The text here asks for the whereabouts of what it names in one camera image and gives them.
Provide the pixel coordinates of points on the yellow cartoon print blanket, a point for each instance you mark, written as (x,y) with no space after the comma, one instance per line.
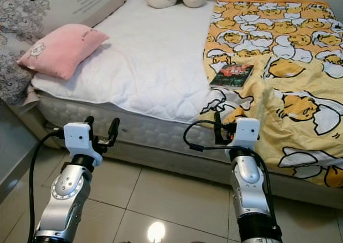
(295,55)

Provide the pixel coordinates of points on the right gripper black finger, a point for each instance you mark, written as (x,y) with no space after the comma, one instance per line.
(217,125)

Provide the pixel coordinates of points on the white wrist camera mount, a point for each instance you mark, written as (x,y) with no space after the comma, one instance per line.
(77,138)
(246,133)

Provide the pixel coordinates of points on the pink pillow with sheep print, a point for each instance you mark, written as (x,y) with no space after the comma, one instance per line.
(61,49)

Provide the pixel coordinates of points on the grey patterned padded headboard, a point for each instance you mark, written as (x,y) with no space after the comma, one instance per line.
(64,7)

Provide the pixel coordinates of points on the grey quilted mattress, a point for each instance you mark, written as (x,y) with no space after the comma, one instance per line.
(161,133)

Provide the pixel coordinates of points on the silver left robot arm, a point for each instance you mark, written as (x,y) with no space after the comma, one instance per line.
(64,200)

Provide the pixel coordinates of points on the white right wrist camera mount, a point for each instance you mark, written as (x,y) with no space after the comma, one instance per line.
(246,133)

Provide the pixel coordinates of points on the dark book with red cover art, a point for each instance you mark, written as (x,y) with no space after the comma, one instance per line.
(231,75)

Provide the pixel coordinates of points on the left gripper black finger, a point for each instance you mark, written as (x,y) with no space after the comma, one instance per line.
(89,120)
(114,129)

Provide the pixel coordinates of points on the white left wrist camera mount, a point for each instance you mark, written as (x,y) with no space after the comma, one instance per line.
(77,138)

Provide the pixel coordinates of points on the beige bed base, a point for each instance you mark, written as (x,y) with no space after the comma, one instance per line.
(182,171)

